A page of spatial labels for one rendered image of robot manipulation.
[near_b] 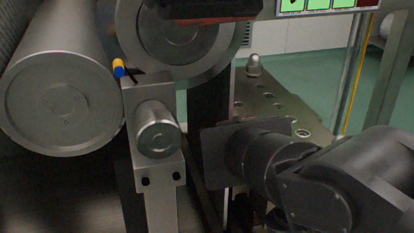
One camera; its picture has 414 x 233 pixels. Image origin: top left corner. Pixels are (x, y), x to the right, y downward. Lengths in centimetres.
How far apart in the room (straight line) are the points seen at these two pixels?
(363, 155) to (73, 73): 26
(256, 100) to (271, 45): 289
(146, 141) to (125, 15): 12
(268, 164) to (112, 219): 40
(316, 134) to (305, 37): 313
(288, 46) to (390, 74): 244
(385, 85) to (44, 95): 109
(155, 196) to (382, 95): 101
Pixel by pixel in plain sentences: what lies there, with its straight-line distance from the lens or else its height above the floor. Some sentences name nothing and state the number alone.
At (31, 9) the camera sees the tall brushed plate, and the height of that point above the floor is 120.
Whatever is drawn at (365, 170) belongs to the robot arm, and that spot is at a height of 122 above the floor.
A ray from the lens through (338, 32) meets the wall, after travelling 389.
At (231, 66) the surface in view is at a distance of 39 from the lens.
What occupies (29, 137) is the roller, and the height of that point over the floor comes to 114.
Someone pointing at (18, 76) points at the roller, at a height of 121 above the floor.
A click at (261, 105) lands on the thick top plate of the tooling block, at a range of 65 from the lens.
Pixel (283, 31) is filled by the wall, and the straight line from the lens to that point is 355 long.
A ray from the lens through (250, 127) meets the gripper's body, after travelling 37.
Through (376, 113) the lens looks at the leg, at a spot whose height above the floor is 74.
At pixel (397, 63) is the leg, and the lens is 125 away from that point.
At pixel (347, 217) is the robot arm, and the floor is 120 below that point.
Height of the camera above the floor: 135
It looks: 32 degrees down
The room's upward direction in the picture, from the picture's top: straight up
